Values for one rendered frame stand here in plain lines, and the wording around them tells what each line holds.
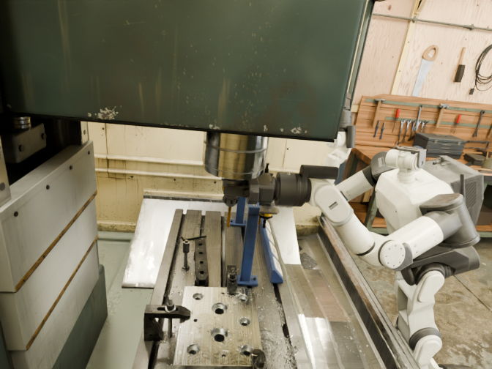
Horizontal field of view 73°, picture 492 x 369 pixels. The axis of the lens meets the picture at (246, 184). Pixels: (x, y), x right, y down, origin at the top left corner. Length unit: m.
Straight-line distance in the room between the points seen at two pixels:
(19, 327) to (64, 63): 0.55
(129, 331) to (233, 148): 1.01
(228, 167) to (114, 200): 1.40
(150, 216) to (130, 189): 0.21
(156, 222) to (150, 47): 1.35
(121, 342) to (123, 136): 1.02
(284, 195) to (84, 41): 0.53
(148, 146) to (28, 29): 1.26
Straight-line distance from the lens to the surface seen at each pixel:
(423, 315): 1.70
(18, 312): 0.87
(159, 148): 1.91
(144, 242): 1.85
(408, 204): 1.25
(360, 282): 1.66
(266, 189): 0.82
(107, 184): 2.06
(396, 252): 1.00
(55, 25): 0.72
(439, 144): 3.87
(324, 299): 1.61
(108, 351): 1.50
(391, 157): 1.30
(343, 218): 0.88
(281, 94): 0.68
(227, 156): 0.75
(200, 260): 1.31
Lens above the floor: 1.73
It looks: 23 degrees down
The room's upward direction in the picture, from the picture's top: 6 degrees clockwise
